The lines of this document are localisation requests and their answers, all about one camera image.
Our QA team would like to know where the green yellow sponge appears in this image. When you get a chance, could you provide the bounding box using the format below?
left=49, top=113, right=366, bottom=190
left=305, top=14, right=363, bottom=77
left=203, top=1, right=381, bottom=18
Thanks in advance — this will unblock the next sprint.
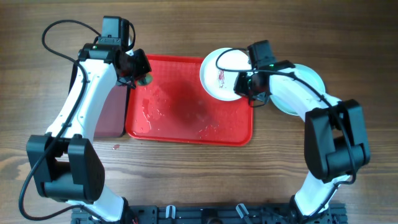
left=137, top=73, right=153, bottom=86

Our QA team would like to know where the white plate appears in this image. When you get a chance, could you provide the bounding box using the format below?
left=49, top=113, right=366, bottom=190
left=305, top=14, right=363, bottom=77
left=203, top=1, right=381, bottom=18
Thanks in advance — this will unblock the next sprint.
left=200, top=48, right=251, bottom=101

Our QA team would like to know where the light blue plate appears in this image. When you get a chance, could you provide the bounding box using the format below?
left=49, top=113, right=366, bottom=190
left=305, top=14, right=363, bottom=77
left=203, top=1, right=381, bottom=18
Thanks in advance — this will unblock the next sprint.
left=271, top=63, right=326, bottom=116

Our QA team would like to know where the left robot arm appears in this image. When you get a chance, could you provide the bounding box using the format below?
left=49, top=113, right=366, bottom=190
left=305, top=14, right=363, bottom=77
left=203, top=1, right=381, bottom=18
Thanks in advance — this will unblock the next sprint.
left=18, top=16, right=151, bottom=223

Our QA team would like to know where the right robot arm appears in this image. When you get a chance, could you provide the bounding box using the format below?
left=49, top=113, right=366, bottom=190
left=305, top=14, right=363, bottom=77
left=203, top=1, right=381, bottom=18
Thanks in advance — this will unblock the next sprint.
left=234, top=40, right=371, bottom=223

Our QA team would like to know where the black tray with water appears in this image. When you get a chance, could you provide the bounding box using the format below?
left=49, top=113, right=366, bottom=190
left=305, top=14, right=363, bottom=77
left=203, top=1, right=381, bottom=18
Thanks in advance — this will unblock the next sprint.
left=63, top=59, right=127, bottom=139

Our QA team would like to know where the red plastic tray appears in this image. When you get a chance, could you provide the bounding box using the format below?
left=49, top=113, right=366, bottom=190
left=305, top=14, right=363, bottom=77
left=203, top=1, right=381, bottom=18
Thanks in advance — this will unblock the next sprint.
left=125, top=55, right=254, bottom=146

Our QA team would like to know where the left black cable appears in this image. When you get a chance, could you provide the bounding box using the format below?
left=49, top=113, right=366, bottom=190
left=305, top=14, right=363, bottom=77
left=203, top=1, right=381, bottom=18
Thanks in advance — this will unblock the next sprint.
left=18, top=19, right=137, bottom=222

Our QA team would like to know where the black cable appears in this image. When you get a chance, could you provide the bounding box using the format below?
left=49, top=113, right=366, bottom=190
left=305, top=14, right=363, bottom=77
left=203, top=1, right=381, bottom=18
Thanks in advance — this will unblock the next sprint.
left=215, top=47, right=357, bottom=223
left=18, top=19, right=137, bottom=222

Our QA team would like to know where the right black cable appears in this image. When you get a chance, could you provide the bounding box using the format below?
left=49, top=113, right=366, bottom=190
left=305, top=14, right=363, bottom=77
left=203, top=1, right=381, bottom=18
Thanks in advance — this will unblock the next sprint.
left=215, top=47, right=357, bottom=223

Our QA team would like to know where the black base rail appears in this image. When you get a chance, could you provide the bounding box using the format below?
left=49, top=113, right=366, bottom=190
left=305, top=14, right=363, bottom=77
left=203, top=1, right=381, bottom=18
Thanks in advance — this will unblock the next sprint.
left=70, top=203, right=348, bottom=224

